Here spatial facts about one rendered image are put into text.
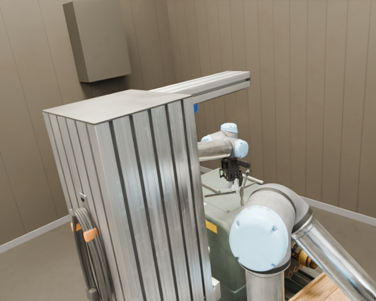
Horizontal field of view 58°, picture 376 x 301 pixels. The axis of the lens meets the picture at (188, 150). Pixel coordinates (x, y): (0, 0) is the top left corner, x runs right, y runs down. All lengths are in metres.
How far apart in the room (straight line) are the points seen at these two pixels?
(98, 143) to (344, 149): 3.47
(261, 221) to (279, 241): 0.05
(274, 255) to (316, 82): 3.28
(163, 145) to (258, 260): 0.31
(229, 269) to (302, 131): 2.55
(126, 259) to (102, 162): 0.22
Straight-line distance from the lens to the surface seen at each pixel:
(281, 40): 4.04
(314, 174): 4.21
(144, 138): 0.69
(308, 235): 0.87
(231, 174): 1.64
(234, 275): 1.86
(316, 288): 1.94
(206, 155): 1.31
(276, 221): 0.71
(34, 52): 4.25
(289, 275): 1.85
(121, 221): 0.72
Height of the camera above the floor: 2.17
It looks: 20 degrees down
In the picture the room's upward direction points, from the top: 7 degrees counter-clockwise
